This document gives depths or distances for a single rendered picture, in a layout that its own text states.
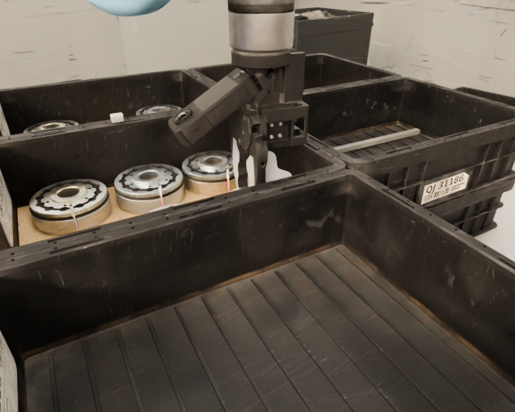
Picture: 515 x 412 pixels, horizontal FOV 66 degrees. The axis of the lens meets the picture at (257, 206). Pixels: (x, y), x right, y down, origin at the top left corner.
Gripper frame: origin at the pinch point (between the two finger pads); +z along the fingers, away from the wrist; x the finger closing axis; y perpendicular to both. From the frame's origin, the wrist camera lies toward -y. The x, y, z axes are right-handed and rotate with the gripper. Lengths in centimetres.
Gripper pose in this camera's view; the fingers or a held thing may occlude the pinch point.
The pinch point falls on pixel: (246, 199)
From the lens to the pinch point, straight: 57.1
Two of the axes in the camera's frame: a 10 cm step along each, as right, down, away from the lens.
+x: -3.9, -4.8, 7.9
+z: 0.0, 8.5, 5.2
